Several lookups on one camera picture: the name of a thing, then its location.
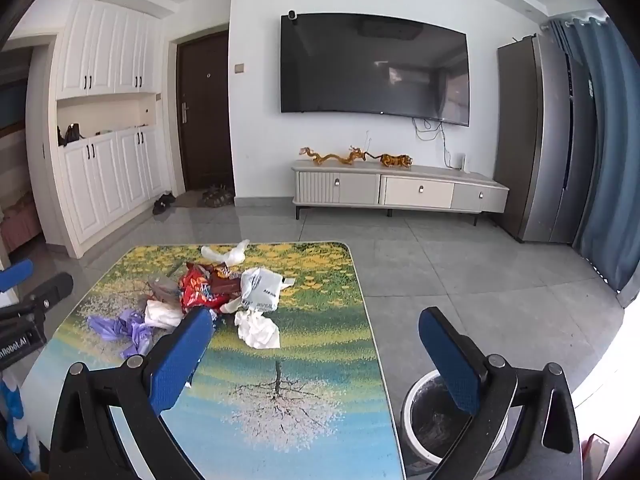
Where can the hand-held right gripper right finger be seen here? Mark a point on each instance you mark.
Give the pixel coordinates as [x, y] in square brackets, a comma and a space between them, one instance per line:
[450, 360]

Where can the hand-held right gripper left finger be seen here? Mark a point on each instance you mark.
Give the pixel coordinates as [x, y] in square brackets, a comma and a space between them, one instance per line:
[180, 355]

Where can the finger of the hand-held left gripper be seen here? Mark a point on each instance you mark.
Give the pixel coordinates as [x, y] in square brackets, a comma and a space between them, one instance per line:
[52, 290]
[15, 275]

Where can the white round trash bin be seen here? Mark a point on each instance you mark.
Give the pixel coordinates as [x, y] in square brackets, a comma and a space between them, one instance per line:
[425, 410]

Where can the red snack packet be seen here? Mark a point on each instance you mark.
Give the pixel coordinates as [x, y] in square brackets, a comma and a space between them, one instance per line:
[197, 290]

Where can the snack wrappers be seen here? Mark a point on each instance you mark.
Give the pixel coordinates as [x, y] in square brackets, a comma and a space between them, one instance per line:
[260, 287]

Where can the person's left hand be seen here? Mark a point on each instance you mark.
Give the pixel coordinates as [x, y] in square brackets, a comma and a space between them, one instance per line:
[10, 420]

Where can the crumpled white paper napkin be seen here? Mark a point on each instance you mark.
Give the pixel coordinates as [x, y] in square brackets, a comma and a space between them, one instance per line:
[162, 315]

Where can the pink bed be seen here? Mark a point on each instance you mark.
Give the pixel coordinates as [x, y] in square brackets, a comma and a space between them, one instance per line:
[17, 225]

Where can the purple plastic bag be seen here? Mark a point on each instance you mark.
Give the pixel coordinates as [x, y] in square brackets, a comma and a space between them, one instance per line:
[122, 330]

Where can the clear plastic wrapper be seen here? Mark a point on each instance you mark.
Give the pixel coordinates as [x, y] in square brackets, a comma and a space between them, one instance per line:
[162, 287]

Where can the crumpled white tissue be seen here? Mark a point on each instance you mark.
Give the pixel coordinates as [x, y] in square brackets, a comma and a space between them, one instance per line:
[257, 330]

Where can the brown snack wrapper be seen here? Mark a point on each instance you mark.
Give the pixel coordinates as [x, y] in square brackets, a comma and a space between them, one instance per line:
[225, 280]

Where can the table with printed landscape top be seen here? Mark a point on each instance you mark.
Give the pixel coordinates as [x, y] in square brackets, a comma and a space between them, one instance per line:
[280, 360]

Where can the clear white plastic bag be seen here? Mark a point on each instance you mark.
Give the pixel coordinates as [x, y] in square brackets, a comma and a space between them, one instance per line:
[225, 255]

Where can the black sandals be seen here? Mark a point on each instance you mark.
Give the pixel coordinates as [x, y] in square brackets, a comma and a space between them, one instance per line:
[163, 202]

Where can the black handbag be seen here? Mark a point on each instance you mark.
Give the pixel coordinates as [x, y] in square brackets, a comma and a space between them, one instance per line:
[72, 134]

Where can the brown shoes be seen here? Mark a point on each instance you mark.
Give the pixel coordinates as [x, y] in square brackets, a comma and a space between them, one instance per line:
[217, 196]

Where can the white built-in cabinet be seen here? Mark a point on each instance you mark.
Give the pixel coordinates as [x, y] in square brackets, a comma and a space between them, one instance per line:
[105, 125]

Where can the red white box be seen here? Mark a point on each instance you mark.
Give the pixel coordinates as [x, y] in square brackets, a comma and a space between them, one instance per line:
[595, 455]

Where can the white television cabinet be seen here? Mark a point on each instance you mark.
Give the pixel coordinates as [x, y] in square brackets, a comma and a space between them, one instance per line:
[395, 187]

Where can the white router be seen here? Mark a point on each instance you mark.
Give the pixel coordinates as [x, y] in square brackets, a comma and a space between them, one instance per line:
[464, 161]

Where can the orange tiger figurine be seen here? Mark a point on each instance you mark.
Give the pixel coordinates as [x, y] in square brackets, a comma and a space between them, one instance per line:
[395, 160]

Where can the orange dragon figurine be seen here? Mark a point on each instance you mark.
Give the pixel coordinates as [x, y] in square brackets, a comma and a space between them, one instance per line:
[322, 156]
[357, 154]

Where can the dark brown entrance door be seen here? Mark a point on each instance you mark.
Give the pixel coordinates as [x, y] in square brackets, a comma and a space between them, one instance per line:
[205, 110]

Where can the grey refrigerator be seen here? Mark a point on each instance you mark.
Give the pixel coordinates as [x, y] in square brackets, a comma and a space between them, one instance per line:
[545, 140]

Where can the blue curtain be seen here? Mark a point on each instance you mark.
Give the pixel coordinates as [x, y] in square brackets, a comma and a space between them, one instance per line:
[605, 160]

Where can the black wall television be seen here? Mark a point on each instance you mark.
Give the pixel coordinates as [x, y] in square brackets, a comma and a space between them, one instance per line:
[375, 67]

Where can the small camera on television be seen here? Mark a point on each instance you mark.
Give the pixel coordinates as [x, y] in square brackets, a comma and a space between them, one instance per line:
[292, 15]

